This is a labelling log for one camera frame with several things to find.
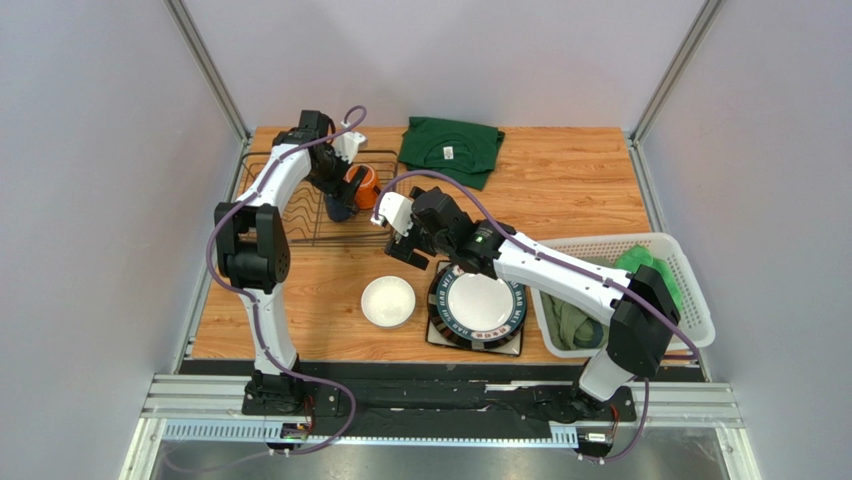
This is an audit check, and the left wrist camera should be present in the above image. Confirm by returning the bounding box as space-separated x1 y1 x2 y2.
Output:
332 131 368 164

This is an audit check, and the orange mug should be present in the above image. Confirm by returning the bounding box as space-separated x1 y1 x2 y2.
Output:
345 164 381 211

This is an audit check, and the blue mug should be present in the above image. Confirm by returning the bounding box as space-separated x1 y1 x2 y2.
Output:
324 195 353 223

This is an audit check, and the white laundry basket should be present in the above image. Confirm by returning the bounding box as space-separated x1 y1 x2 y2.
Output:
529 232 716 359

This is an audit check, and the dark green folded shirt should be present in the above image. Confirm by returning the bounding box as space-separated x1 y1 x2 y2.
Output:
398 116 506 191

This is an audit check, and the right aluminium frame post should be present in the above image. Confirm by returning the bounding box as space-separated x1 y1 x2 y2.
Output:
630 0 726 144

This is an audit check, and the white ribbed bowl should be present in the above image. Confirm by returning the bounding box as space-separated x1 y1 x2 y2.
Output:
360 276 416 329

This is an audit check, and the bright green cloth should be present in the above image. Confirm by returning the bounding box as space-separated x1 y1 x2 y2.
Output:
614 244 683 310

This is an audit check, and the aluminium frame post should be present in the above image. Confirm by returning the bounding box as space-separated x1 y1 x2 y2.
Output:
630 0 726 144
164 0 251 145

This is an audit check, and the left aluminium frame post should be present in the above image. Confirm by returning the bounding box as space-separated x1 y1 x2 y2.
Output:
164 0 251 145

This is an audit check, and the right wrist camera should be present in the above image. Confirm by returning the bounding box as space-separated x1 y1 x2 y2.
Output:
370 192 413 237

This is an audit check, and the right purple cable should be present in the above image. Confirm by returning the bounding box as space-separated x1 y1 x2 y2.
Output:
372 168 702 465

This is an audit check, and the purple cable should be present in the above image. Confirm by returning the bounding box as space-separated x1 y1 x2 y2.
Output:
204 105 369 457
372 168 702 465

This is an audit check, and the black wire dish rack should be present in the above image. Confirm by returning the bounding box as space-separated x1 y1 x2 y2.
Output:
227 149 399 248

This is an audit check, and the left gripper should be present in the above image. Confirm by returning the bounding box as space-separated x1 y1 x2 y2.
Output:
303 144 366 207

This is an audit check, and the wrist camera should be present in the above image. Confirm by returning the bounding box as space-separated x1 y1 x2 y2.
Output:
370 192 413 237
332 131 368 164

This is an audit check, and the square floral plate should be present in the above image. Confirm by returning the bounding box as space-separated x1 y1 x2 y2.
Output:
425 260 526 359

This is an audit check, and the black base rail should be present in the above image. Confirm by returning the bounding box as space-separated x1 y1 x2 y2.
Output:
179 359 657 444

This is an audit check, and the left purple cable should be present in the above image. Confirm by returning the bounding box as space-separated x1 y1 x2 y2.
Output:
204 105 369 457

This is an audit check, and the brown rimmed round plate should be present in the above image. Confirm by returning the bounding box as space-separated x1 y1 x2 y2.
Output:
426 260 528 350

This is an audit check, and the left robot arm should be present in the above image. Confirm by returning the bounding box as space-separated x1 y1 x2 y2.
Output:
206 110 366 416

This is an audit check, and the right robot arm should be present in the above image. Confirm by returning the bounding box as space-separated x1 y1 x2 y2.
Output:
372 187 680 421

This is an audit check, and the olive green shirt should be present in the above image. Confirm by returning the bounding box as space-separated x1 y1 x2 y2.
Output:
539 293 609 351

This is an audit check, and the green rimmed round plate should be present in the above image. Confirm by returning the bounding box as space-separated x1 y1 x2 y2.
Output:
433 266 527 342

